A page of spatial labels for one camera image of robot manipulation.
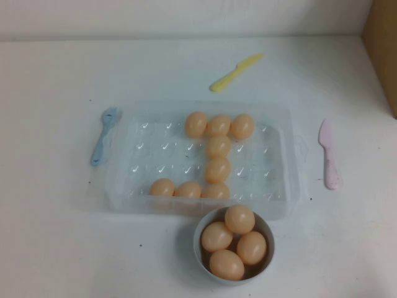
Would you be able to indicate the tan plastic egg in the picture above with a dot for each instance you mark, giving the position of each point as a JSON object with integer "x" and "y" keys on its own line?
{"x": 226, "y": 265}
{"x": 252, "y": 247}
{"x": 217, "y": 170}
{"x": 196, "y": 124}
{"x": 219, "y": 124}
{"x": 217, "y": 236}
{"x": 239, "y": 218}
{"x": 162, "y": 188}
{"x": 187, "y": 190}
{"x": 216, "y": 192}
{"x": 218, "y": 146}
{"x": 242, "y": 125}

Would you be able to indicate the blue plastic fork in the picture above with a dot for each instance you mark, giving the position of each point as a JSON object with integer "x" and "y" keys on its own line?
{"x": 100, "y": 149}

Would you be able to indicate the yellow plastic knife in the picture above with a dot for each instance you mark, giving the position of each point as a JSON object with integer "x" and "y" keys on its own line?
{"x": 223, "y": 82}

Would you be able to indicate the clear plastic egg box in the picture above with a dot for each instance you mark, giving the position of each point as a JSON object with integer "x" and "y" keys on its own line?
{"x": 155, "y": 149}

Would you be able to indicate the pale round bowl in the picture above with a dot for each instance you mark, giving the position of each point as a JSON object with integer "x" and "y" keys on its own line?
{"x": 196, "y": 242}

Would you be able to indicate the pink plastic knife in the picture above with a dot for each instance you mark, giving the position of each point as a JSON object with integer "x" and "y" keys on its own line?
{"x": 330, "y": 167}

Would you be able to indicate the brown cardboard box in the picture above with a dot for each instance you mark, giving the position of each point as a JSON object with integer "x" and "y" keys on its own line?
{"x": 381, "y": 46}

